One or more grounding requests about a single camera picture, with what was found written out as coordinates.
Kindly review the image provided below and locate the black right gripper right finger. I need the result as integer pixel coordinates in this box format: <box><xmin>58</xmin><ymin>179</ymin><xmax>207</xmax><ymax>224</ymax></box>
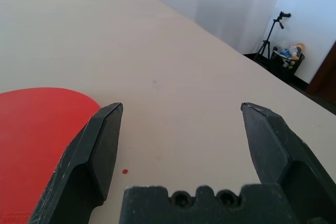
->
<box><xmin>240</xmin><ymin>102</ymin><xmax>336</xmax><ymax>224</ymax></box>

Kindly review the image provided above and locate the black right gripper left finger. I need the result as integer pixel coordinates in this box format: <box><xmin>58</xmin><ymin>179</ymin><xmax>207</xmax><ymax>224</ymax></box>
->
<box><xmin>27</xmin><ymin>102</ymin><xmax>123</xmax><ymax>224</ymax></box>

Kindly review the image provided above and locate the red ping-pong paddle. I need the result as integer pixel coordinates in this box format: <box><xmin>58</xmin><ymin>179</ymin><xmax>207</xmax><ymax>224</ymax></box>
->
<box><xmin>0</xmin><ymin>87</ymin><xmax>102</xmax><ymax>224</ymax></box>

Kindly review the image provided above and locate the brown wooden door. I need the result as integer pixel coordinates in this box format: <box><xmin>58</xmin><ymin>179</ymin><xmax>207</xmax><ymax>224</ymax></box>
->
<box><xmin>306</xmin><ymin>40</ymin><xmax>336</xmax><ymax>101</ymax></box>

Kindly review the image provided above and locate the black waste bin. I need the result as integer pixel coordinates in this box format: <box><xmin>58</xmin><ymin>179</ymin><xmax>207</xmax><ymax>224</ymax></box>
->
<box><xmin>270</xmin><ymin>42</ymin><xmax>307</xmax><ymax>78</ymax></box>

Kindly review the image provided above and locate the black camera tripod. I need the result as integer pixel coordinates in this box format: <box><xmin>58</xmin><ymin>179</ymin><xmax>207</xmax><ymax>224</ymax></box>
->
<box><xmin>253</xmin><ymin>11</ymin><xmax>292</xmax><ymax>65</ymax></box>

